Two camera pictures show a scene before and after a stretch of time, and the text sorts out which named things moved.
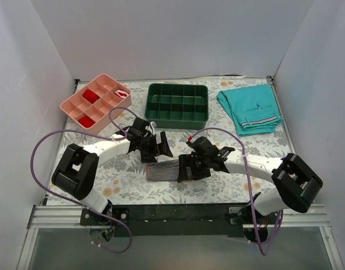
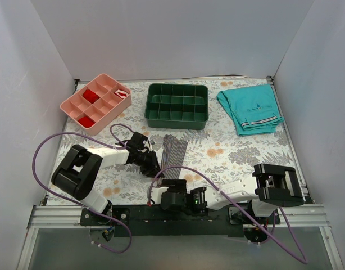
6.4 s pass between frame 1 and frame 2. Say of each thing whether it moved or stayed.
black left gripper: moved
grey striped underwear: moved
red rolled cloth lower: stayed
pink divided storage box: stayed
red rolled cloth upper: stayed
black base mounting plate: stayed
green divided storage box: stayed
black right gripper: moved
